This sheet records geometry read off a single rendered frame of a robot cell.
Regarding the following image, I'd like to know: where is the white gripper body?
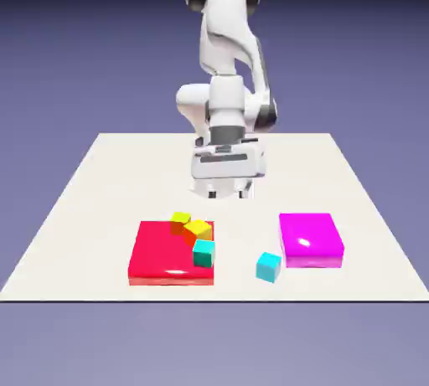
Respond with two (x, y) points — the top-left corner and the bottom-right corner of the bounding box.
(190, 144), (267, 181)

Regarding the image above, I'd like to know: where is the small yellow cube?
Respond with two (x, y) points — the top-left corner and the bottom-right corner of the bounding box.
(169, 211), (192, 236)
(183, 219), (214, 248)

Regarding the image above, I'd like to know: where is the small teal cube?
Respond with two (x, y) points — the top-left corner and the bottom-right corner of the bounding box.
(192, 239), (216, 269)

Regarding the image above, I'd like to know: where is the small cyan cube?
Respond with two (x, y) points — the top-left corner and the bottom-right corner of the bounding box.
(255, 251), (282, 284)

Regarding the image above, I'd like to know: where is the large red box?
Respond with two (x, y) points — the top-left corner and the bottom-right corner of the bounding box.
(127, 220), (215, 287)

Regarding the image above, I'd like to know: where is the large magenta box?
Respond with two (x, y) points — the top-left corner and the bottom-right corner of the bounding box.
(278, 212), (345, 269)

